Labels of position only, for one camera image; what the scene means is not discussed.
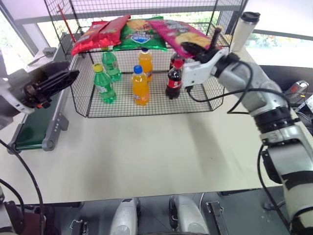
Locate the black metal bracket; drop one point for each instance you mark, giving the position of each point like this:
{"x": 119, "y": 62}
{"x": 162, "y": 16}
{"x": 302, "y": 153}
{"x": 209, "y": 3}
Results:
{"x": 218, "y": 218}

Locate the red rod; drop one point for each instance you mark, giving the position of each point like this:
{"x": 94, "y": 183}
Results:
{"x": 66, "y": 23}

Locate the orange soda bottle blue cap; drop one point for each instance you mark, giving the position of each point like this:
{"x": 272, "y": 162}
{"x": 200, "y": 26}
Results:
{"x": 140, "y": 88}

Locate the magenta chip bag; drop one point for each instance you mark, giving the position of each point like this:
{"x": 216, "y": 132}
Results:
{"x": 171, "y": 31}

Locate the orange soda bottle white cap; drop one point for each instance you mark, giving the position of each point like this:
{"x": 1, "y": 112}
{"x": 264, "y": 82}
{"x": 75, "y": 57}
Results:
{"x": 146, "y": 61}

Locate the cola bottle red cap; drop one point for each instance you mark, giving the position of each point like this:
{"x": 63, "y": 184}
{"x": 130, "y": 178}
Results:
{"x": 174, "y": 83}
{"x": 174, "y": 58}

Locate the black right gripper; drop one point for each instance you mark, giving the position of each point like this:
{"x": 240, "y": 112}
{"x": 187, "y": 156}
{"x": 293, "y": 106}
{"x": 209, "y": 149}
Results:
{"x": 206, "y": 54}

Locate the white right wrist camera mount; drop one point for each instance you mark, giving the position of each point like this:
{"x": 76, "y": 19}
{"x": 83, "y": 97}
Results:
{"x": 200, "y": 71}

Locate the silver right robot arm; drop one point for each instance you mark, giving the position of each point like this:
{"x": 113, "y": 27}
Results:
{"x": 256, "y": 80}

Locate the green soda bottle yellow cap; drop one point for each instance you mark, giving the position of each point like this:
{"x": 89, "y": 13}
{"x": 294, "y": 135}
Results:
{"x": 105, "y": 85}

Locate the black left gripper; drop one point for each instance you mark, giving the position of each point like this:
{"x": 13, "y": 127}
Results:
{"x": 36, "y": 90}

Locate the red chip bag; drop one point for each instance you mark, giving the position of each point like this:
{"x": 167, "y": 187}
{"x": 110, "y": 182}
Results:
{"x": 85, "y": 41}
{"x": 115, "y": 29}

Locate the grey rounded robot leg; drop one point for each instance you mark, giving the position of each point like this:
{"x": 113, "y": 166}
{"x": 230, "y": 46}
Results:
{"x": 188, "y": 218}
{"x": 124, "y": 218}

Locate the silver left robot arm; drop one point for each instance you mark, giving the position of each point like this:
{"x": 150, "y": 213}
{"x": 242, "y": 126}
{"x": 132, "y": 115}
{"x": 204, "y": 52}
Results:
{"x": 5, "y": 117}

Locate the green conveyor belt grey frame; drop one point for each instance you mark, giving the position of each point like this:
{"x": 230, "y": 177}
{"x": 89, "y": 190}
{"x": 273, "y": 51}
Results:
{"x": 34, "y": 129}

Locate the small grey box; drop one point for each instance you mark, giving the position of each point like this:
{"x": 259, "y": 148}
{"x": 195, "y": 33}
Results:
{"x": 49, "y": 51}

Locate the white tumbler black lid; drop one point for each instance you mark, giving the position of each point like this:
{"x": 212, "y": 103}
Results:
{"x": 242, "y": 34}

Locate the green chip bag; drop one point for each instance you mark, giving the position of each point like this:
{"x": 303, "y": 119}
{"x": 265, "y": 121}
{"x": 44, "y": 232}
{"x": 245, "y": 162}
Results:
{"x": 139, "y": 36}

